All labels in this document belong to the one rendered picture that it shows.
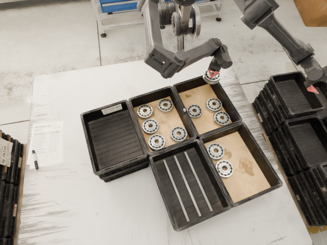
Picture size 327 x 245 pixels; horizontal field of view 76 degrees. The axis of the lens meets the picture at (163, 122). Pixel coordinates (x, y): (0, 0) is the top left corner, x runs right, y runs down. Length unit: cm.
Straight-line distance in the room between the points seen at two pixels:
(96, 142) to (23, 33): 261
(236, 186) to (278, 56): 225
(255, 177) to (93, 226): 96
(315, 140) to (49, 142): 209
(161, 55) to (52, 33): 284
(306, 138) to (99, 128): 169
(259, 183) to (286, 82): 118
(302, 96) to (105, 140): 171
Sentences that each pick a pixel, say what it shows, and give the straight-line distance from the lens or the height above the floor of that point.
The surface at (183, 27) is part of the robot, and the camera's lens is 142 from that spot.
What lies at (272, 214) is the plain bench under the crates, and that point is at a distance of 148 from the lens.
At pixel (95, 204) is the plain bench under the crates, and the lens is 140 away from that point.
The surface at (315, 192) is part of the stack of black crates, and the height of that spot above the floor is 41.
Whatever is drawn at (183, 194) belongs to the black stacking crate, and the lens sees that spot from 122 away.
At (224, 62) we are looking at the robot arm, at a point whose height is 124.
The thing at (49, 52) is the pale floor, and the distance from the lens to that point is 326.
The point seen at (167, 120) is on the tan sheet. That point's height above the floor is 83.
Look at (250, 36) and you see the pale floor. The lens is 336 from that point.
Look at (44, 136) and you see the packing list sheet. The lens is 166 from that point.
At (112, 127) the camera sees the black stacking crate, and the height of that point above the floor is 83.
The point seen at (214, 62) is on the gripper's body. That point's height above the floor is 116.
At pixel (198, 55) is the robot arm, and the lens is 96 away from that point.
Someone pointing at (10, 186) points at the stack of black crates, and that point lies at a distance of 218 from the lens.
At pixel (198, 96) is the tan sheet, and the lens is 148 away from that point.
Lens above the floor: 203
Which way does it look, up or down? 63 degrees down
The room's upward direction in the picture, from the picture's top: straight up
